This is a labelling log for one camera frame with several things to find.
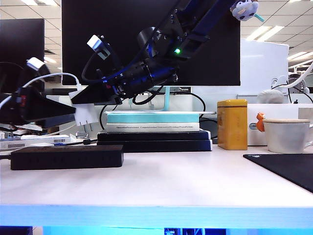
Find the black monitor with pole stand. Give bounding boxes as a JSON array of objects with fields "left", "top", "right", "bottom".
[{"left": 0, "top": 19, "right": 45, "bottom": 94}]

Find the messy book pile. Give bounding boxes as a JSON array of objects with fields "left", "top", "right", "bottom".
[{"left": 8, "top": 122, "right": 47, "bottom": 137}]

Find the blue white medicine box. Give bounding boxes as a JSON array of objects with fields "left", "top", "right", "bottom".
[{"left": 0, "top": 134, "right": 76, "bottom": 151}]

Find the black AOC monitor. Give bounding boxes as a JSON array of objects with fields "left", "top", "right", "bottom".
[{"left": 61, "top": 0, "right": 241, "bottom": 87}]

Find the blue plug black cable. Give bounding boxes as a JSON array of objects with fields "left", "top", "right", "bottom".
[{"left": 54, "top": 138, "right": 98, "bottom": 147}]

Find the black monitor cable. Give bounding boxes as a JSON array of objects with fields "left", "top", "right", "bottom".
[
  {"left": 99, "top": 104, "right": 111, "bottom": 130},
  {"left": 191, "top": 91, "right": 206, "bottom": 120}
]

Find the black power strip wood top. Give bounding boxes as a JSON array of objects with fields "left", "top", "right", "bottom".
[{"left": 10, "top": 144, "right": 124, "bottom": 171}]

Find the white charger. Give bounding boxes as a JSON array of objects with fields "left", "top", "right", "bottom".
[{"left": 68, "top": 91, "right": 99, "bottom": 133}]

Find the white charger cable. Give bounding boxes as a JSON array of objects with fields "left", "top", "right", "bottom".
[{"left": 0, "top": 72, "right": 83, "bottom": 110}]

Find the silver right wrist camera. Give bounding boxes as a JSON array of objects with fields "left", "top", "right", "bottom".
[{"left": 87, "top": 34, "right": 111, "bottom": 61}]

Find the yellow tin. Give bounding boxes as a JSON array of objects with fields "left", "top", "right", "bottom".
[{"left": 217, "top": 99, "right": 248, "bottom": 151}]

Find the white book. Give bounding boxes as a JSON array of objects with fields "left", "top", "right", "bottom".
[{"left": 105, "top": 123, "right": 201, "bottom": 133}]

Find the white curved hose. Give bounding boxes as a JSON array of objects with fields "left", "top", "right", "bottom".
[{"left": 286, "top": 60, "right": 313, "bottom": 89}]

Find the silver monitor stand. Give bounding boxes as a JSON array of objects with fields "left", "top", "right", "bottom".
[{"left": 103, "top": 86, "right": 218, "bottom": 116}]

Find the white rounded object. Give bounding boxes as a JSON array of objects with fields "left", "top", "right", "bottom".
[{"left": 256, "top": 89, "right": 285, "bottom": 105}]

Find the grey plush toy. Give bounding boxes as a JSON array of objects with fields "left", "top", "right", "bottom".
[{"left": 229, "top": 0, "right": 265, "bottom": 23}]

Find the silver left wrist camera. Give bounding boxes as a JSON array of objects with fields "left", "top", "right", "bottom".
[{"left": 26, "top": 57, "right": 51, "bottom": 75}]

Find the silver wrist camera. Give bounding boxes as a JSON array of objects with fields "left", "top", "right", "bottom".
[
  {"left": 87, "top": 34, "right": 111, "bottom": 61},
  {"left": 26, "top": 57, "right": 51, "bottom": 75}
]

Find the orange fox figurine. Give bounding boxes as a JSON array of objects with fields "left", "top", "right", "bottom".
[{"left": 256, "top": 112, "right": 267, "bottom": 132}]

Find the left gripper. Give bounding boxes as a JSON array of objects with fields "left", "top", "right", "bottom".
[{"left": 9, "top": 85, "right": 77, "bottom": 128}]

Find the black book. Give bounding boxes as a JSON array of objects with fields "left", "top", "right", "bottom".
[
  {"left": 97, "top": 129, "right": 211, "bottom": 142},
  {"left": 97, "top": 140, "right": 213, "bottom": 152}
]

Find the black camera cable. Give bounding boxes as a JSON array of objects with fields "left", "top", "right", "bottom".
[{"left": 81, "top": 44, "right": 123, "bottom": 84}]

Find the thick grey cable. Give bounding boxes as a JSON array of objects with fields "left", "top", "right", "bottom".
[{"left": 46, "top": 122, "right": 76, "bottom": 137}]

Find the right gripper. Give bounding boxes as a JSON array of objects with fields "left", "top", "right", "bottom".
[{"left": 70, "top": 69, "right": 131, "bottom": 106}]

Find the black mouse pad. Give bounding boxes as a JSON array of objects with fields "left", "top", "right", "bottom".
[{"left": 243, "top": 153, "right": 313, "bottom": 194}]

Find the white board panel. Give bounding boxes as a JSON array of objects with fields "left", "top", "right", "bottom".
[{"left": 240, "top": 38, "right": 290, "bottom": 96}]

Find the white mug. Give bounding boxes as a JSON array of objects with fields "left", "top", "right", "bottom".
[{"left": 263, "top": 118, "right": 313, "bottom": 154}]

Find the teal book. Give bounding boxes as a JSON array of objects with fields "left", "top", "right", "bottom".
[{"left": 106, "top": 114, "right": 200, "bottom": 124}]

